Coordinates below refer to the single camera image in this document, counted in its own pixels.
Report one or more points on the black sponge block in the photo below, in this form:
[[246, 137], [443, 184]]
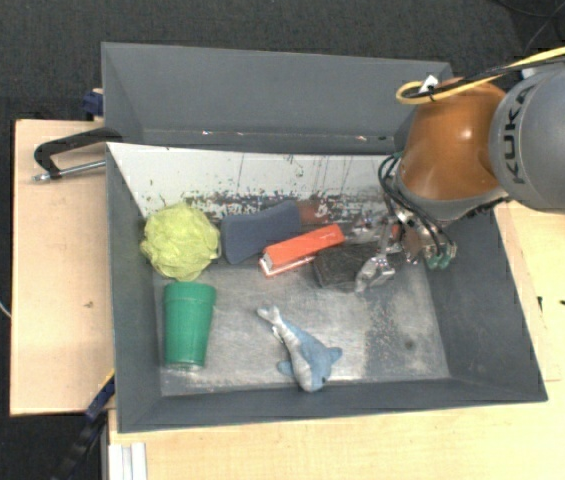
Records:
[[337, 268]]

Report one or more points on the yellow-green mesh sponge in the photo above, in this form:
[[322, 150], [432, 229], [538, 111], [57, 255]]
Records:
[[179, 240]]

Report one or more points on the green plastic cup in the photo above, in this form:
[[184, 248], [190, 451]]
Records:
[[187, 323]]

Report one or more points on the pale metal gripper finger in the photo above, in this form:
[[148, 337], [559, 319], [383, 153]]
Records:
[[366, 274], [385, 272]]

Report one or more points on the orange stapler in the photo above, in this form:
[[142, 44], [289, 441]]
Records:
[[302, 248]]

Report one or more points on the grey metal bin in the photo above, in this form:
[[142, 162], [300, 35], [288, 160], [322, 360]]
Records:
[[272, 98]]

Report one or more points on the dark blue sponge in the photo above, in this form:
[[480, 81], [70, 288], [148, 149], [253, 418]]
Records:
[[257, 230]]

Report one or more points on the blue toy dolphin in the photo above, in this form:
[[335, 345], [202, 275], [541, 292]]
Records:
[[307, 353]]

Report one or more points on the pale wood board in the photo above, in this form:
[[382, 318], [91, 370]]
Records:
[[59, 278]]

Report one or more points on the red-brown flat block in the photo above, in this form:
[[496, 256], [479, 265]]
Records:
[[312, 212]]

